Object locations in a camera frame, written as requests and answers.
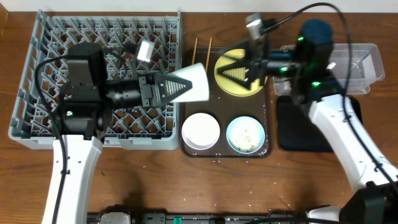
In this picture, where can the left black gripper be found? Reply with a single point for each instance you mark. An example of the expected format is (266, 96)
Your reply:
(147, 91)

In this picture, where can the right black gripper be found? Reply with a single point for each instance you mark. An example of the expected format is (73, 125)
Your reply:
(258, 63)

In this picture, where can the white cup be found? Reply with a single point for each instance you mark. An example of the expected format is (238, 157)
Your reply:
(200, 87)

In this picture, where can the light blue bowl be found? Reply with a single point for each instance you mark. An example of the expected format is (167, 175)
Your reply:
(245, 135)

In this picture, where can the white napkin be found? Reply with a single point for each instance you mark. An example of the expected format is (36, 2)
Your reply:
(331, 65)

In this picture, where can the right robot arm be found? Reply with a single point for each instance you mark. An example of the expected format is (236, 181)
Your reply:
(320, 97)

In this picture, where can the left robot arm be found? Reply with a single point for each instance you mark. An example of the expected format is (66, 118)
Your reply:
(84, 112)

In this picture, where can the grey dishwasher rack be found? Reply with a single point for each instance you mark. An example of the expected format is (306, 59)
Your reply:
(45, 71)

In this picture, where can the black waste tray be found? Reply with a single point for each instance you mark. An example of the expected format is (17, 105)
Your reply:
(295, 127)

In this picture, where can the yellow plate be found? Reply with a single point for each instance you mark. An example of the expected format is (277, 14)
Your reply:
(229, 86)

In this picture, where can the white saucer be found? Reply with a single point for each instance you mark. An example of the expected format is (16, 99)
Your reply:
(200, 131)

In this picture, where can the dark brown serving tray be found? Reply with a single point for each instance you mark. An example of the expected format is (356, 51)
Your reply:
(224, 108)

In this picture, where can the clear plastic bin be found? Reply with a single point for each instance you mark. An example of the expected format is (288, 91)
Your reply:
(366, 66)

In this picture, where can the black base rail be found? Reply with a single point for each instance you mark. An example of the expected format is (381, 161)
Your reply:
(123, 214)

